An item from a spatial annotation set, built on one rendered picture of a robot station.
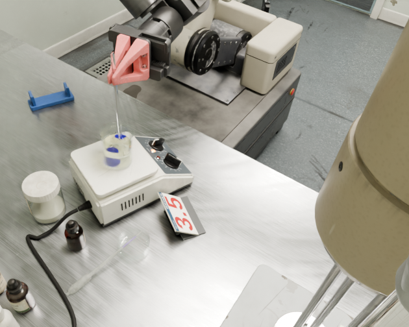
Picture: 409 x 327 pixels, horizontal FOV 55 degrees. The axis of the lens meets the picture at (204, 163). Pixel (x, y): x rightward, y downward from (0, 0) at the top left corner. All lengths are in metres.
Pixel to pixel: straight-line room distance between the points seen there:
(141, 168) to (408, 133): 0.56
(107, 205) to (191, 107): 0.96
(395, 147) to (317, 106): 2.16
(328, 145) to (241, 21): 0.78
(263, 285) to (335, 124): 1.68
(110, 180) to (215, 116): 0.92
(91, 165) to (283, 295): 0.39
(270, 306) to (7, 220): 0.48
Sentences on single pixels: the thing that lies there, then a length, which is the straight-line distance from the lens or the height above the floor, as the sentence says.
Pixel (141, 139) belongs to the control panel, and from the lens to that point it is 0.79.
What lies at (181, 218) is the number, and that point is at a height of 0.77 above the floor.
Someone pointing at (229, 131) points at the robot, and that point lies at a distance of 1.50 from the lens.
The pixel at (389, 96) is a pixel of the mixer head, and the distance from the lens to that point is 0.20.
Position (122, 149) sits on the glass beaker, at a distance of 0.66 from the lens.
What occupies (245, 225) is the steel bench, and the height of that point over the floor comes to 0.75.
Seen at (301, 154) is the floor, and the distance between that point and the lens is 2.02.
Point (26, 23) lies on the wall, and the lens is 2.40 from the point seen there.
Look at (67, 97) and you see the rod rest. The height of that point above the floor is 0.76.
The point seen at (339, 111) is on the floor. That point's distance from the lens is 2.38.
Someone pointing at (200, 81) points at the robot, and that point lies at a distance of 1.71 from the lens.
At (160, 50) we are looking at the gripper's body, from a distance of 0.65.
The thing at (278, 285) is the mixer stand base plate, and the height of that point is 0.76.
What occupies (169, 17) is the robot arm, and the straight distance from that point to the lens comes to 0.71.
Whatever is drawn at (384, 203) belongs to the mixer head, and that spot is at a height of 1.21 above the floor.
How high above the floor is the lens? 1.35
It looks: 47 degrees down
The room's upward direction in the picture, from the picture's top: 7 degrees clockwise
